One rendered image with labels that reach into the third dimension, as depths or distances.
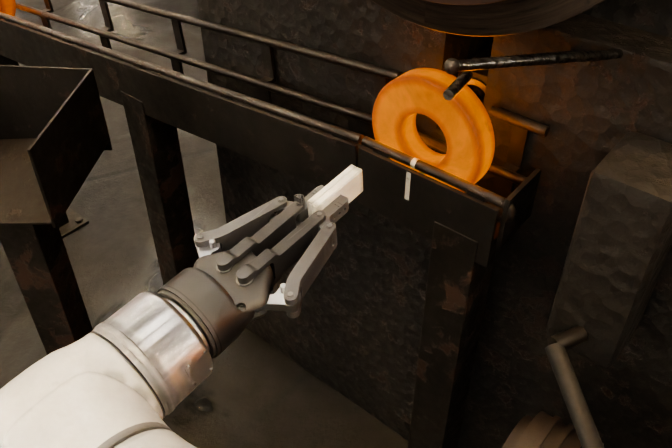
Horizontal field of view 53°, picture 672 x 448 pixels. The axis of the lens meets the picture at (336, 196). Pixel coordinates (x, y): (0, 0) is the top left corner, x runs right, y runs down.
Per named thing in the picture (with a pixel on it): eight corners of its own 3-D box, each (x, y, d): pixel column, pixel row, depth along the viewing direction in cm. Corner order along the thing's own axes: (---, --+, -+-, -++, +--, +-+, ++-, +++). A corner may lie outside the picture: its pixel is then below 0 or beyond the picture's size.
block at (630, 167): (579, 286, 84) (631, 120, 69) (644, 317, 80) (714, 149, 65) (540, 338, 78) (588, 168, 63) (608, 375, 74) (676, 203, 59)
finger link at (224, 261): (231, 297, 62) (220, 290, 62) (310, 225, 68) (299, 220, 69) (224, 268, 59) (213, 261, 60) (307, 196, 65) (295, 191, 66)
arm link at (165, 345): (176, 437, 55) (230, 385, 58) (149, 372, 48) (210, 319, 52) (108, 377, 59) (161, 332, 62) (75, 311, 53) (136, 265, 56)
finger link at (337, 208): (306, 222, 64) (330, 236, 63) (340, 193, 67) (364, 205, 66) (307, 233, 65) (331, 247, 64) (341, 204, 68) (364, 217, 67)
